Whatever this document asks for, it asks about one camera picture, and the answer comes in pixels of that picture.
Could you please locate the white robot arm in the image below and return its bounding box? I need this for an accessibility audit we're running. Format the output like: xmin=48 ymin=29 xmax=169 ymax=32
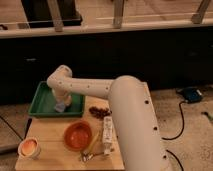
xmin=47 ymin=65 xmax=172 ymax=171

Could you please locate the green plastic tray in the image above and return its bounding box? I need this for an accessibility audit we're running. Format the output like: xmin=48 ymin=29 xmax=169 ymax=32
xmin=29 ymin=81 xmax=85 ymax=118

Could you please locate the orange bowl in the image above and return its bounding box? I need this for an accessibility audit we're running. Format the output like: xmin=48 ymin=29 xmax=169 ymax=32
xmin=63 ymin=120 xmax=92 ymax=152

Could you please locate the bunch of dark grapes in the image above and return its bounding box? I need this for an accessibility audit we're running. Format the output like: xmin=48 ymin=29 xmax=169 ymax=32
xmin=89 ymin=106 xmax=111 ymax=120

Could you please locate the yellow stick utensil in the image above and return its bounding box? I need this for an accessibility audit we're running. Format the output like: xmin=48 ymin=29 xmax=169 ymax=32
xmin=88 ymin=131 xmax=100 ymax=153

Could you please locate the white cup orange inside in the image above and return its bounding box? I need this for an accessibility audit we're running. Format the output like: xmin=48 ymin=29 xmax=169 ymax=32
xmin=18 ymin=137 xmax=41 ymax=159

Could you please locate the metal spoon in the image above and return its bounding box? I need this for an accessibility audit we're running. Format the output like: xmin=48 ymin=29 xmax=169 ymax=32
xmin=80 ymin=152 xmax=103 ymax=162

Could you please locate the wooden railing beam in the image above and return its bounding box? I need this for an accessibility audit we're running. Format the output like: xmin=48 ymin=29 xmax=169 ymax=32
xmin=0 ymin=18 xmax=213 ymax=39

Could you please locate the blue power box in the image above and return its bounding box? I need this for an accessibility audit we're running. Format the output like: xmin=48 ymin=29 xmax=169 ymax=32
xmin=177 ymin=87 xmax=202 ymax=103

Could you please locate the black cable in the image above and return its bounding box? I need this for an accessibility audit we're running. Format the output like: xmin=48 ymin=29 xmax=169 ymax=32
xmin=161 ymin=100 xmax=186 ymax=171

